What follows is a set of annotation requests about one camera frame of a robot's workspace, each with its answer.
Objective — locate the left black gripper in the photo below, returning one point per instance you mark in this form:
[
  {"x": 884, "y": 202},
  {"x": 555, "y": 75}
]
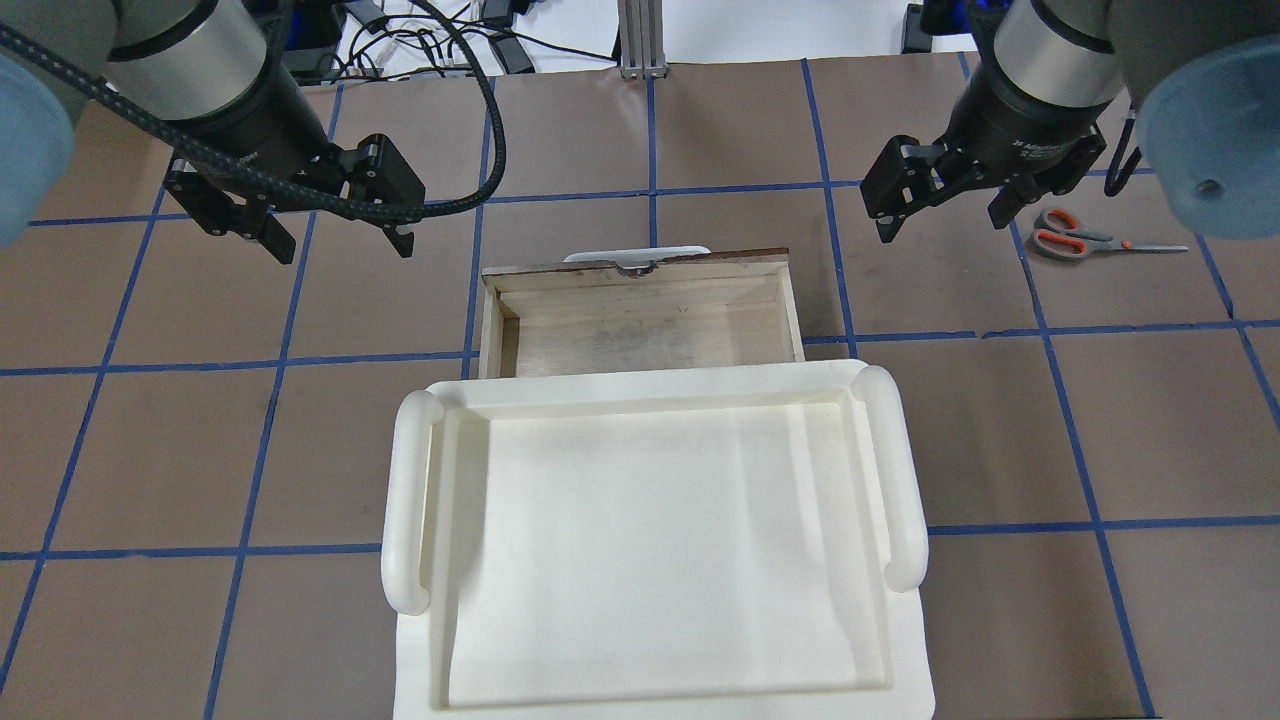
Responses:
[{"x": 262, "y": 128}]

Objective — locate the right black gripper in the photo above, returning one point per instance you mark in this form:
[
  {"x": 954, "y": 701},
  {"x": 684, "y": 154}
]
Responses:
[{"x": 1022, "y": 127}]

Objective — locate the grey orange handled scissors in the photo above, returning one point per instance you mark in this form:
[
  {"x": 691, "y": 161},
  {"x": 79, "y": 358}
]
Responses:
[{"x": 1059, "y": 235}]

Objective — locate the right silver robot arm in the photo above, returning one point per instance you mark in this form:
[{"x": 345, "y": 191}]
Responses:
[{"x": 1201, "y": 77}]

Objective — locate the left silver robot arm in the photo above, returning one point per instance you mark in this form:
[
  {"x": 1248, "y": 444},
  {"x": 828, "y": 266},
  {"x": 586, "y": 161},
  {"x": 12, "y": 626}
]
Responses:
[{"x": 204, "y": 67}]

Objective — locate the open wooden drawer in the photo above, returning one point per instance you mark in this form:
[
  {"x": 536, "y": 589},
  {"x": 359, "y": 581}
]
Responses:
[{"x": 726, "y": 308}]

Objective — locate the white drawer handle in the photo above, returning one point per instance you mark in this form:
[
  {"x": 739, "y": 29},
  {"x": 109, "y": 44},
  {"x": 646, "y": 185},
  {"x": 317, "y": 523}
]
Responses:
[{"x": 634, "y": 258}]

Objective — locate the aluminium frame post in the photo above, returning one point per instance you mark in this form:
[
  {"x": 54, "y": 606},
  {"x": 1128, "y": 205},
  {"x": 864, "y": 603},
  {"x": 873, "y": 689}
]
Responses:
[{"x": 640, "y": 40}]

